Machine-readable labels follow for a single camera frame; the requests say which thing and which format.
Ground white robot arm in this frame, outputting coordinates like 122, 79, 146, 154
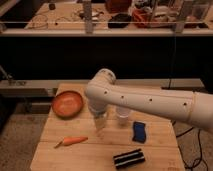
85, 69, 213, 133

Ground orange wooden bowl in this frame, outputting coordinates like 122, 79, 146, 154
51, 91, 84, 118

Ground blue sponge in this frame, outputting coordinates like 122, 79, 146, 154
132, 122, 146, 143

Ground black white striped block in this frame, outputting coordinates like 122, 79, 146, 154
113, 149, 145, 169

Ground black bowl on shelf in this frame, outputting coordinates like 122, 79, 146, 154
108, 13, 131, 28

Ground red container on shelf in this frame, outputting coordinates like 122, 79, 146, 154
132, 8, 155, 28

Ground black floor cable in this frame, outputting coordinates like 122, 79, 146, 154
173, 125, 210, 171

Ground grey metal post left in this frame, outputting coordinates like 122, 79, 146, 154
82, 0, 93, 34

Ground grey metal post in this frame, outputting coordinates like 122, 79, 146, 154
82, 0, 93, 34
173, 0, 194, 34

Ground grey metal post right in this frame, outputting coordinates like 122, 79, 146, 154
173, 0, 194, 34

